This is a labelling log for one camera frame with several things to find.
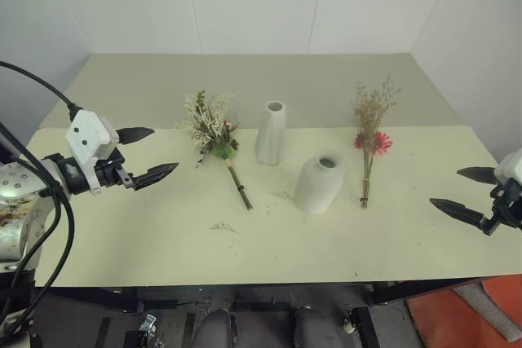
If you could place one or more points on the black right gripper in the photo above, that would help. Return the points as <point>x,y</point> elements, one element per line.
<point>507,205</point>

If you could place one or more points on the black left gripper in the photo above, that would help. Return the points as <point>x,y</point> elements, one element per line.
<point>107,171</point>

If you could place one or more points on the tall narrow white vase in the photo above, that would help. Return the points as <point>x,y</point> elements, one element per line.
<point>270,136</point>

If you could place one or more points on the wide white vase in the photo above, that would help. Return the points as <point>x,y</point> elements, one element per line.
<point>318,185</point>

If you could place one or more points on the white and green dried bouquet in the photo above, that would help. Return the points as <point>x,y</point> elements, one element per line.
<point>210,124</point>

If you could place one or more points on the dried twig scraps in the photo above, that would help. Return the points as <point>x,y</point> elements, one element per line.
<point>223,226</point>

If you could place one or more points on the pink daisy dried bouquet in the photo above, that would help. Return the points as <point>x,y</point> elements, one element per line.
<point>369,137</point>

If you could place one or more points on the grey foam pad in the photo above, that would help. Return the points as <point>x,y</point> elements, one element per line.
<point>485,307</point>

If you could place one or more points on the orange floor mat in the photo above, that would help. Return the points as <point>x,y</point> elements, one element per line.
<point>444,319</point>

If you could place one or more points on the silver caster wheel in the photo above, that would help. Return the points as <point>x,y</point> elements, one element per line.
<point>147,323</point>

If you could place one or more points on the white caster wheel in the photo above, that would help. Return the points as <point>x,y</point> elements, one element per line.
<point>350,321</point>

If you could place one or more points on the black tape strip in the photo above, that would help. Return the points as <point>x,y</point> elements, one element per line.
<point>190,327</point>
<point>103,332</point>

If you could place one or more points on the dark grey rounded shape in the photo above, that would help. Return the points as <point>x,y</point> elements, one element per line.
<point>213,329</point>

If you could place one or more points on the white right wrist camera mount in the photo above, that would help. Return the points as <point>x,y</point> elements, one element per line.
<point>510,166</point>

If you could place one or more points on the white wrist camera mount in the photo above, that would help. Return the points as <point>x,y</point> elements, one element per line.
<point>85,132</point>
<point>510,166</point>

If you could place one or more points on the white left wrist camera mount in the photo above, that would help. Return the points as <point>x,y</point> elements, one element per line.
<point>85,132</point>

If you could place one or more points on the black metal table frame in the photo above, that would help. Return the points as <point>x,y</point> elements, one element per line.
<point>122,297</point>

